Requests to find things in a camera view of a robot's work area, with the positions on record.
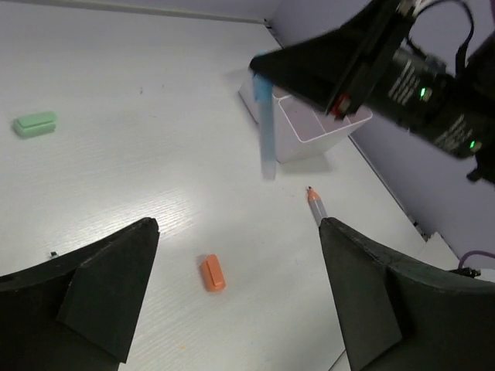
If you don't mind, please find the orange cap grey marker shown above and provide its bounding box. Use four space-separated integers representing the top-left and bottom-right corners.
306 186 328 226

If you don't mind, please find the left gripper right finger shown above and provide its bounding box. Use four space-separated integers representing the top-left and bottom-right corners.
319 218 494 370

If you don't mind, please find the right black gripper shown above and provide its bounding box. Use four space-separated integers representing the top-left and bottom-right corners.
249 1 410 119

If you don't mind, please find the white compartment organizer box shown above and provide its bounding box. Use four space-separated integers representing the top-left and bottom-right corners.
239 73 373 163

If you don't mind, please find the orange eraser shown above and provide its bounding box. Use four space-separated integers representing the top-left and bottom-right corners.
200 254 227 292

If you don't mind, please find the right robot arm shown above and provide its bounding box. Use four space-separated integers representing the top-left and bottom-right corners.
250 1 494 182

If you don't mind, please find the green eraser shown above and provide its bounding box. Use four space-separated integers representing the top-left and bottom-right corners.
12 111 57 138

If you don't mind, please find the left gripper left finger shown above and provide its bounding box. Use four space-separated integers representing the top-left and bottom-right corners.
1 217 159 370

